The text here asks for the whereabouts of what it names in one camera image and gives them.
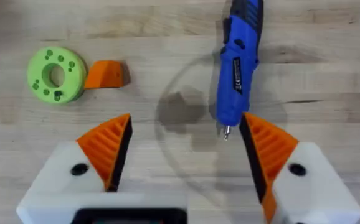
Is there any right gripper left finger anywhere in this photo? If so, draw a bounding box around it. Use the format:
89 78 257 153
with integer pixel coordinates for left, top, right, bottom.
26 113 134 197

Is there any orange ribbed wedge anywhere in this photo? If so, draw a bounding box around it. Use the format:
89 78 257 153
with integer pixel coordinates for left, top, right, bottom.
83 60 126 90

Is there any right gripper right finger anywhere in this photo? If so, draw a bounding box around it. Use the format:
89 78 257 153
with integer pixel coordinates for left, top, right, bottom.
239 112 360 224

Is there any green disc with holes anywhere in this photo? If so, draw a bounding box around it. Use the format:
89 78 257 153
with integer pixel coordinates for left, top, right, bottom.
26 46 88 105

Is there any blue electric screwdriver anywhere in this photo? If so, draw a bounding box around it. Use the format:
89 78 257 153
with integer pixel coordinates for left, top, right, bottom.
214 0 265 141

